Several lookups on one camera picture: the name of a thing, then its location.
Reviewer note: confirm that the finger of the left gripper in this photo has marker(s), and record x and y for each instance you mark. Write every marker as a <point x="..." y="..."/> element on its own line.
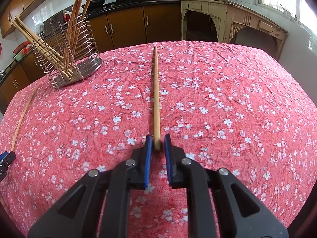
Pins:
<point x="6" y="159"/>

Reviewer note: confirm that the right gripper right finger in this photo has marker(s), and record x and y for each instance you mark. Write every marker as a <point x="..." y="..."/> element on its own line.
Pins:
<point x="218" y="204"/>

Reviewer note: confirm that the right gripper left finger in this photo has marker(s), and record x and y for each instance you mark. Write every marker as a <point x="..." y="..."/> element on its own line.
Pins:
<point x="97" y="205"/>

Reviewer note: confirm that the bamboo chopstick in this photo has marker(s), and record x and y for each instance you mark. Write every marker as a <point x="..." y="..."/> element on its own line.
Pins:
<point x="78" y="23"/>
<point x="157" y="132"/>
<point x="42" y="47"/>
<point x="69" y="36"/>
<point x="22" y="117"/>
<point x="44" y="44"/>

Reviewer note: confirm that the brown lower kitchen cabinets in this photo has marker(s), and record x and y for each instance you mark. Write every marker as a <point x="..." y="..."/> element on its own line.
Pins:
<point x="117" y="25"/>

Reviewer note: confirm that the red green basins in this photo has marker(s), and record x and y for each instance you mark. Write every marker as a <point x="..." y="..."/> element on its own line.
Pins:
<point x="21" y="50"/>

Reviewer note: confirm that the pink floral tablecloth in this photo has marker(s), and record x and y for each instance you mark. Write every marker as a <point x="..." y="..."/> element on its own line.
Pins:
<point x="226" y="105"/>

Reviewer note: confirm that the black wok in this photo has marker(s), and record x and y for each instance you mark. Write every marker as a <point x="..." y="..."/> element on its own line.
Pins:
<point x="95" y="5"/>

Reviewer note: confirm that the cream side table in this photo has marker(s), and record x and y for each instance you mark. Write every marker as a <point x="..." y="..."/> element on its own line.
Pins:
<point x="229" y="18"/>

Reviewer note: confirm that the metal wire utensil holder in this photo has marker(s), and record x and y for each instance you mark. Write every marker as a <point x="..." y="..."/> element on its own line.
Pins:
<point x="49" y="53"/>

